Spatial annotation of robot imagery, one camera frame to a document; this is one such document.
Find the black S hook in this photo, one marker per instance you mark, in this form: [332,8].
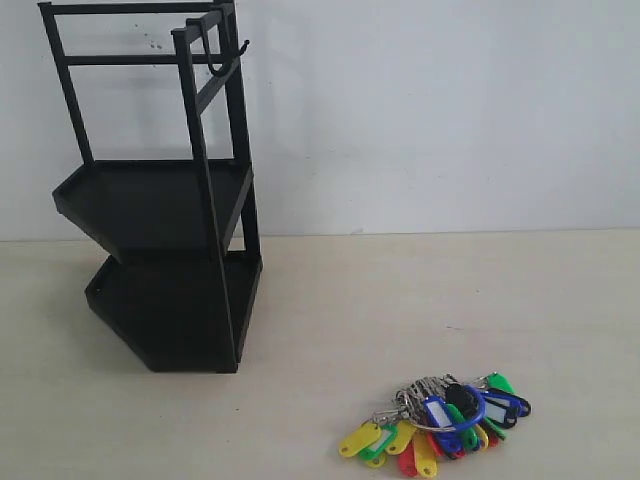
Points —
[229,47]

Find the colourful key tag bunch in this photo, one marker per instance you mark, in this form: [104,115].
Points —
[437,418]

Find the black two-tier metal rack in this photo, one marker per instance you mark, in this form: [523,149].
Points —
[184,261]

